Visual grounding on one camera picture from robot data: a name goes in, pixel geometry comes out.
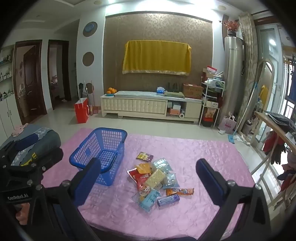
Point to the pink tablecloth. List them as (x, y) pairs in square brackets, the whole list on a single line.
[(185, 150)]

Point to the light blue snack packet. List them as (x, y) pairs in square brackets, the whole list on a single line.
[(150, 199)]

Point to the person's blue trousers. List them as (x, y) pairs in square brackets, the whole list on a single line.
[(62, 217)]

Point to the blue plastic basket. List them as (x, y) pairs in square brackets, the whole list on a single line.
[(87, 151)]

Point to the person's left hand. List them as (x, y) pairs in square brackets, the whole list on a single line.
[(23, 213)]

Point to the dark cloth yellow print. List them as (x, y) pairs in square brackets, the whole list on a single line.
[(29, 160)]

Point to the orange box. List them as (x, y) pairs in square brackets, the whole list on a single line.
[(172, 111)]

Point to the brown wooden door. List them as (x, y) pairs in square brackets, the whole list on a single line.
[(30, 76)]

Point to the olive green cushion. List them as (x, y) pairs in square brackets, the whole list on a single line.
[(174, 94)]

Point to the white cabinet with shelves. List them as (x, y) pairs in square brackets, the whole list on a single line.
[(7, 104)]

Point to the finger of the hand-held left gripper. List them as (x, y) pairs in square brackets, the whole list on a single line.
[(53, 157), (26, 140)]

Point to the blue mop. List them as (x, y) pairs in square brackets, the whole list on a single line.
[(231, 138)]

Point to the pink paper bag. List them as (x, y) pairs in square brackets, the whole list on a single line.
[(227, 125)]

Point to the tiger print snack packet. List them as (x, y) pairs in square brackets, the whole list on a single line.
[(145, 188)]

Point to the red garment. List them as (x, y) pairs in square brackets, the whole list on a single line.
[(269, 141)]

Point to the cream TV cabinet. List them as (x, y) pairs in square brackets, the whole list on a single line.
[(138, 105)]

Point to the patterned curtain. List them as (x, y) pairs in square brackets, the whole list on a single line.
[(248, 58)]

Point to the red paper bag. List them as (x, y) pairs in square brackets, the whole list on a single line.
[(81, 111)]

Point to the clear cracker packet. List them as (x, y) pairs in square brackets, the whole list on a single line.
[(156, 178)]

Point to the brown door frame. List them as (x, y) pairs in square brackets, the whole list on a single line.
[(67, 69)]

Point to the clear blue snack packet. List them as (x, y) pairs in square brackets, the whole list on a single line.
[(171, 180), (161, 164)]

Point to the pile of oranges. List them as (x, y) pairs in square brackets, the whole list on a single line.
[(111, 90)]

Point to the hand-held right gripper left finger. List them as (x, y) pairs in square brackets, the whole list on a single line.
[(89, 176)]

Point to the red white box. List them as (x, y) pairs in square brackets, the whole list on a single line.
[(211, 69)]

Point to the grey sofa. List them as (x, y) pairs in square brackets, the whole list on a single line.
[(49, 139)]

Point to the blue round wall plate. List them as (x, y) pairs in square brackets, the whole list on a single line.
[(90, 27)]

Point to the black router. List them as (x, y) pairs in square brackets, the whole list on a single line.
[(173, 87)]

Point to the purple yellow snack packet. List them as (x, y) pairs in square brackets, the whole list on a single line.
[(144, 157)]

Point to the orange jelly snack packet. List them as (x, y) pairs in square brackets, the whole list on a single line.
[(143, 168)]

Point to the lace trimmed blue cover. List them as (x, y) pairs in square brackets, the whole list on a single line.
[(42, 132)]

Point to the purple blue candy roll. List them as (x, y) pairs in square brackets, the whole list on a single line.
[(168, 200)]

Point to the orange swirl print snack packet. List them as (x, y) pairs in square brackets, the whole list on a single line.
[(180, 191)]

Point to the pink cloth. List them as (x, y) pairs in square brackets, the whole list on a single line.
[(19, 128)]

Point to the cardboard box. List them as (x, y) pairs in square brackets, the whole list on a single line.
[(192, 90)]

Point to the paper roll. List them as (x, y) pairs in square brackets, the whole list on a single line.
[(182, 115)]

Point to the clear packet yellow snack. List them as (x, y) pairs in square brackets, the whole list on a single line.
[(136, 198)]

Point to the silver standing air conditioner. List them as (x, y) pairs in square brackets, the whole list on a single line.
[(233, 76)]

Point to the broom with dustpan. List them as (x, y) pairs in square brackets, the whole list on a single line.
[(91, 107)]

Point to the yellow cloth cover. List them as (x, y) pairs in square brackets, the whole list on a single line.
[(157, 56)]

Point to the blue tissue box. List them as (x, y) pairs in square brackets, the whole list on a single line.
[(160, 90)]

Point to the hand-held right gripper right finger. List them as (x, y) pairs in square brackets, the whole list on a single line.
[(209, 178)]

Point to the red snack packet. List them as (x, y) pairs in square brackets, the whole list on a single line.
[(135, 176)]

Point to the red artificial flowers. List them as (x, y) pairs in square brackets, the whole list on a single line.
[(231, 25)]

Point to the white metal rack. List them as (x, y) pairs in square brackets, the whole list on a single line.
[(211, 102)]

